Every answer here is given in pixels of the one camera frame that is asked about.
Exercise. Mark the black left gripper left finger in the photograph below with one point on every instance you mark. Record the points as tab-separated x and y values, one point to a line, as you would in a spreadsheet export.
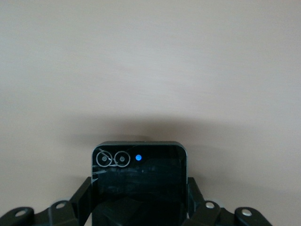
61	212

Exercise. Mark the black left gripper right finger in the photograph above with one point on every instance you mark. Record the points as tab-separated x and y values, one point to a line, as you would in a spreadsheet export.
211	212

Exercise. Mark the small black flip phone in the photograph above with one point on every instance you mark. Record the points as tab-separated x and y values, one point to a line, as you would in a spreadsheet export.
141	183

